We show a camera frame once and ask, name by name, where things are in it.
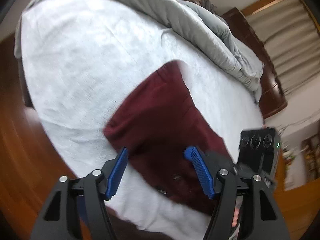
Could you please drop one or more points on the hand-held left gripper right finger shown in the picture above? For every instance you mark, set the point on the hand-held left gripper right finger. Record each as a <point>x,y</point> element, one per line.
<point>201,170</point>

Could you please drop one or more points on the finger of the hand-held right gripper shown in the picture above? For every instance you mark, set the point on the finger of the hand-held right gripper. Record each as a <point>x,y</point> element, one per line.
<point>220,158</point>

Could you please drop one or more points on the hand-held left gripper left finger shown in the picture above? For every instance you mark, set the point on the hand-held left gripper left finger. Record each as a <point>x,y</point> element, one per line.
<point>117,172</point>

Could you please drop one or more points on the maroon pants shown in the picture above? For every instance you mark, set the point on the maroon pants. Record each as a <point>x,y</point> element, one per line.
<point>155,120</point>

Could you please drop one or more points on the person's right hand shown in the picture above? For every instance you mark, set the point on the person's right hand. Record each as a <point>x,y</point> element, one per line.
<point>235,217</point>

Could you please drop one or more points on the wooden desk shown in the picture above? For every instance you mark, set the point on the wooden desk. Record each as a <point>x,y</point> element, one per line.
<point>280,170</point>

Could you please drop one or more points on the clutter of small desk items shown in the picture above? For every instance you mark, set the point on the clutter of small desk items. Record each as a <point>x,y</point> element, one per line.
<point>290,153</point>

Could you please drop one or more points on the dark wooden headboard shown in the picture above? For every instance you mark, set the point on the dark wooden headboard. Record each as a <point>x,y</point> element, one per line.
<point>262,75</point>

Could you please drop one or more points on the bed with white sheet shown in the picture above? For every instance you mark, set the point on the bed with white sheet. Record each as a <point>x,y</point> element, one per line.
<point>87,67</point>

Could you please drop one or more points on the beige curtain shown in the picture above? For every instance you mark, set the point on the beige curtain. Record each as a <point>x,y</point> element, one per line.
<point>292,42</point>

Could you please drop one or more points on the grey duvet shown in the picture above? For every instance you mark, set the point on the grey duvet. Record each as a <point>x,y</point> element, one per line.
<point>212,37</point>

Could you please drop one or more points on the brown crumpled cloth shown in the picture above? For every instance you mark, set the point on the brown crumpled cloth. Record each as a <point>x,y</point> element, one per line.
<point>197,0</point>

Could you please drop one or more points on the wooden window frame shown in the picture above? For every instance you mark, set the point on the wooden window frame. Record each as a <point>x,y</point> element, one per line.
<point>265,3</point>

